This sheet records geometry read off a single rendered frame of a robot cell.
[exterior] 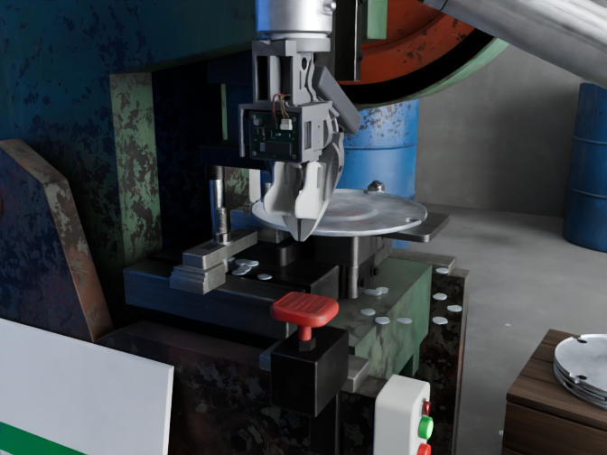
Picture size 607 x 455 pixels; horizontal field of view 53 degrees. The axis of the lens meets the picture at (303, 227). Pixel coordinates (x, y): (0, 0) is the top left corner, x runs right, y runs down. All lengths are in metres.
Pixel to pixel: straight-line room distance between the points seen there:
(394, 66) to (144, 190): 0.57
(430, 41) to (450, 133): 3.09
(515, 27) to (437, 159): 3.69
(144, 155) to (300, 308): 0.47
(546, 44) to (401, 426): 0.47
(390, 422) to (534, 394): 0.65
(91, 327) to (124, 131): 0.32
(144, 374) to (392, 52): 0.79
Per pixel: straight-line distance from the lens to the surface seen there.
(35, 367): 1.15
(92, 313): 1.06
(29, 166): 1.07
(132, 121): 1.04
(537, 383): 1.46
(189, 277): 0.90
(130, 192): 1.04
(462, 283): 1.23
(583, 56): 0.76
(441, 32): 1.29
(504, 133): 4.29
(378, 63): 1.32
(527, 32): 0.75
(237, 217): 1.04
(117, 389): 1.02
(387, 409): 0.79
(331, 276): 0.98
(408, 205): 1.08
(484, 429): 1.92
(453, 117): 4.35
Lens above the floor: 1.04
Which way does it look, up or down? 16 degrees down
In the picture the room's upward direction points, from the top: straight up
